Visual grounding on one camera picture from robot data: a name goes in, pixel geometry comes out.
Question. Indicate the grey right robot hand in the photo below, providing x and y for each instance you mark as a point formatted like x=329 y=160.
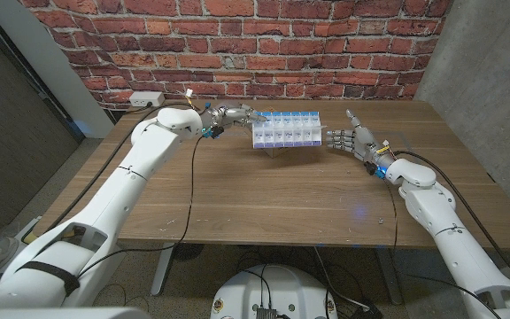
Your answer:
x=365 y=142

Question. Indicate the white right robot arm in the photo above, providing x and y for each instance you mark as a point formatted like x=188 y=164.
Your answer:
x=441 y=212

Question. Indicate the dark grey door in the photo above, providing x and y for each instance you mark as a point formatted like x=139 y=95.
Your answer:
x=16 y=146

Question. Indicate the white blue weekly pill organizer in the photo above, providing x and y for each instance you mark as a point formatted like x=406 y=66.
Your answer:
x=288 y=133

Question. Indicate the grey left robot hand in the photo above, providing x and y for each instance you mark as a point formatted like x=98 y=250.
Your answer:
x=228 y=116

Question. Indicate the red brick print backdrop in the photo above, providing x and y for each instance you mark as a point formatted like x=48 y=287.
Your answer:
x=237 y=44

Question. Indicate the brown cardboard packing box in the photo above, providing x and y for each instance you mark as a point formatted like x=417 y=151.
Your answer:
x=275 y=152

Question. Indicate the white door frame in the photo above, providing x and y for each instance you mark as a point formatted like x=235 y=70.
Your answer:
x=60 y=66

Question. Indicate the yellow black floor object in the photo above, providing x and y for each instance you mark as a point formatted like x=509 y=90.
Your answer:
x=31 y=237

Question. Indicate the white power outlet box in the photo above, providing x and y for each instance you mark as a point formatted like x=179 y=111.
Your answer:
x=146 y=98

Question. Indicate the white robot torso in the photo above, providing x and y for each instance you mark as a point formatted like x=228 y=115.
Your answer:
x=272 y=288

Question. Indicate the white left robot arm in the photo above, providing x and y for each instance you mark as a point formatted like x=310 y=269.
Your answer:
x=118 y=190

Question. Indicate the grey table leg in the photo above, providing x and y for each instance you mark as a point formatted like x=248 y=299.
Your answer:
x=390 y=274
x=163 y=270

